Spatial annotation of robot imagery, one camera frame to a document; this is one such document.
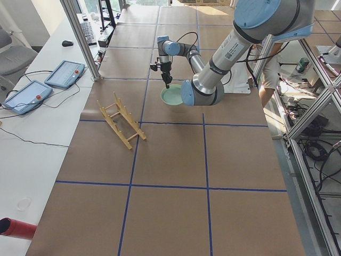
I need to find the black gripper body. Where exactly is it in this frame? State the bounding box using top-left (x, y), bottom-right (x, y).
top-left (159, 55), bottom-right (172, 82)

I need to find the light green plate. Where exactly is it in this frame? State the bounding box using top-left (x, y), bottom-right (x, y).
top-left (160, 84), bottom-right (183, 106)

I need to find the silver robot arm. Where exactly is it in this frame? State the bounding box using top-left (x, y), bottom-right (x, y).
top-left (150, 1), bottom-right (315, 106)

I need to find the wooden dish rack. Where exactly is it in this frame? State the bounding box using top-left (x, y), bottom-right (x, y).
top-left (96, 92), bottom-right (147, 150)

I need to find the black keyboard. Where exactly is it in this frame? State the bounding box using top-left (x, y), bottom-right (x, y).
top-left (80, 21), bottom-right (97, 45)

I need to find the far teach pendant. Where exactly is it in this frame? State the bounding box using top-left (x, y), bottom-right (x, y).
top-left (44, 60), bottom-right (85, 89)

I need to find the teach pendant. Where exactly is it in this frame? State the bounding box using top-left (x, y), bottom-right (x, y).
top-left (2, 80), bottom-right (53, 114)
top-left (44, 60), bottom-right (85, 89)

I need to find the person in beige shirt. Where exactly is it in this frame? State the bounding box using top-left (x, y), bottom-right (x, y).
top-left (259, 43), bottom-right (283, 108)

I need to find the black computer mouse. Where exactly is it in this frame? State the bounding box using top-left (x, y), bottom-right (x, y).
top-left (62, 40), bottom-right (74, 47)

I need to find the near teach pendant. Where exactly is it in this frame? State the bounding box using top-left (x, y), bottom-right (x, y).
top-left (2, 80), bottom-right (53, 114)

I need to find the green power tool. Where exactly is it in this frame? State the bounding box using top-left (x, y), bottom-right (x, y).
top-left (295, 58), bottom-right (310, 73)

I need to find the grey office chair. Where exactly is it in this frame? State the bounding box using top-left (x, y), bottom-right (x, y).
top-left (0, 26), bottom-right (38, 89)

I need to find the red cylinder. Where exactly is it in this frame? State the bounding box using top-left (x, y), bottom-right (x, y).
top-left (1, 218), bottom-right (37, 240)

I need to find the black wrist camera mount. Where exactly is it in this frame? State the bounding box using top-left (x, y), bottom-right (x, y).
top-left (150, 62), bottom-right (161, 71)

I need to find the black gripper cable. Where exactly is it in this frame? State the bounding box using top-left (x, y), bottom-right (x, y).
top-left (155, 31), bottom-right (199, 67)

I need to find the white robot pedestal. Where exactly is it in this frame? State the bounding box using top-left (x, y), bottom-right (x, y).
top-left (221, 63), bottom-right (251, 94)

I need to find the aluminium frame post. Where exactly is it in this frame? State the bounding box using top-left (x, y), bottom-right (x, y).
top-left (60, 0), bottom-right (101, 81)

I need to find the aluminium side frame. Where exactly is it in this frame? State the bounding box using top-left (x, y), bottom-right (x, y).
top-left (275, 34), bottom-right (340, 255)

